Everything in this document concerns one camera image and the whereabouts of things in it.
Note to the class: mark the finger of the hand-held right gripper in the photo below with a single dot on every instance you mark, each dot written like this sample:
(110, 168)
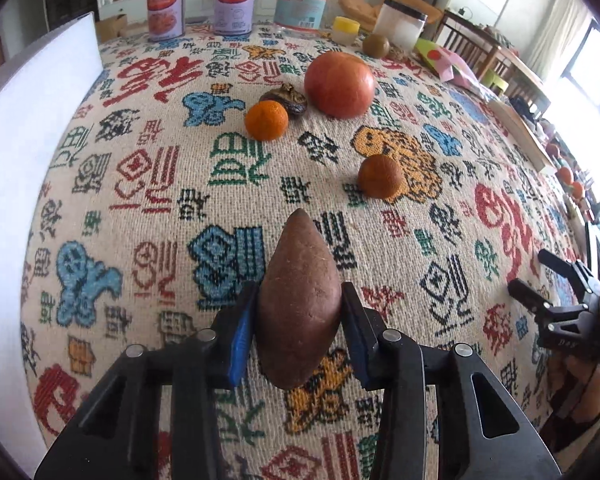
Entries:
(572, 272)
(530, 296)

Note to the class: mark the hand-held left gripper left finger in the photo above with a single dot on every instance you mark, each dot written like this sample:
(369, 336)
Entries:
(241, 340)

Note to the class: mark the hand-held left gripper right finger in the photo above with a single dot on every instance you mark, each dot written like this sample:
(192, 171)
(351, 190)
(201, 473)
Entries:
(362, 345)

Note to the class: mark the pointed purple sweet potato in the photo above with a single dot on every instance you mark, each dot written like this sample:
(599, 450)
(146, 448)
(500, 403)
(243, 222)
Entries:
(300, 300)

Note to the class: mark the round brown passion fruit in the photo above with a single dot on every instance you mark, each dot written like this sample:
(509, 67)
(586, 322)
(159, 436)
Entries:
(380, 176)

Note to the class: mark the small mandarin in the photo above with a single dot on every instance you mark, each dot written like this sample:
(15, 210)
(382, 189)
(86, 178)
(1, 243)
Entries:
(265, 120)

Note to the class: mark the large red-orange apple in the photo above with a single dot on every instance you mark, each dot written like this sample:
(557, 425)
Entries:
(340, 85)

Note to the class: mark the small wrinkled brown fruit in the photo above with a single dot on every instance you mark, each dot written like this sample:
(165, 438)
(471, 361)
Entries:
(397, 53)

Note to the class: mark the white cardboard box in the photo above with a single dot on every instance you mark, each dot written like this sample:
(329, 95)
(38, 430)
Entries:
(15, 170)

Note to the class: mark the green-brown kiwi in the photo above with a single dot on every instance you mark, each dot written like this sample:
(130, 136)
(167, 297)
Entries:
(376, 46)

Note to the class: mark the person's right hand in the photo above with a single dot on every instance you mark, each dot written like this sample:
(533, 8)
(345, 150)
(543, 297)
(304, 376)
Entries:
(592, 390)

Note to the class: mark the small orange fruit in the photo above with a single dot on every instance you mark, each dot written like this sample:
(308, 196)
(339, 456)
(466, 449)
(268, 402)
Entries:
(565, 175)
(577, 190)

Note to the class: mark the thick book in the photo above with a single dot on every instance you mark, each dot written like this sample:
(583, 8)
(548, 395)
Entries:
(522, 132)

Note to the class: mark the printed tablecloth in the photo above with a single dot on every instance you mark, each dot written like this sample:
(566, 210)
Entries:
(145, 200)

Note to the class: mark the large window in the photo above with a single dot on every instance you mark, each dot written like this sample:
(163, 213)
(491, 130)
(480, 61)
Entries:
(592, 80)

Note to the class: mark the white curtain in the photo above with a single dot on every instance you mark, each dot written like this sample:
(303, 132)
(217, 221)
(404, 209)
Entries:
(560, 30)

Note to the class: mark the dark wooden bench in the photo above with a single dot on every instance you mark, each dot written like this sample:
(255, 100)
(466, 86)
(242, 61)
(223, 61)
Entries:
(480, 45)

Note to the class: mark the colourful plastic bag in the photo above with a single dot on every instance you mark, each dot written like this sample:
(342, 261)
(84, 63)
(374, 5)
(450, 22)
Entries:
(445, 62)

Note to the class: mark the clear jar black lid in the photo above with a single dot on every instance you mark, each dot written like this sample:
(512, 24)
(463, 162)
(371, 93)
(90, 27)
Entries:
(400, 25)

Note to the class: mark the small yellow-lidded jar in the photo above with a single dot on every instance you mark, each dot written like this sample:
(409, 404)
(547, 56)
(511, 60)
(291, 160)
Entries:
(345, 30)

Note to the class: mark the orange bean bag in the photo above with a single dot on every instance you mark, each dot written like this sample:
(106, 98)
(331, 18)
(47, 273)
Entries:
(365, 4)

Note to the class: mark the brown cardboard box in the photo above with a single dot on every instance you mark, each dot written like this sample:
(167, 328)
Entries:
(111, 28)

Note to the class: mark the pink label can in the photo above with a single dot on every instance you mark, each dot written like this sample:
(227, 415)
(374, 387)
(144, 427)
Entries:
(235, 2)
(166, 7)

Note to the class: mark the clear jar gold lid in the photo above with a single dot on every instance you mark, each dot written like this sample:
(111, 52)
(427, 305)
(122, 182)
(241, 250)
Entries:
(304, 2)

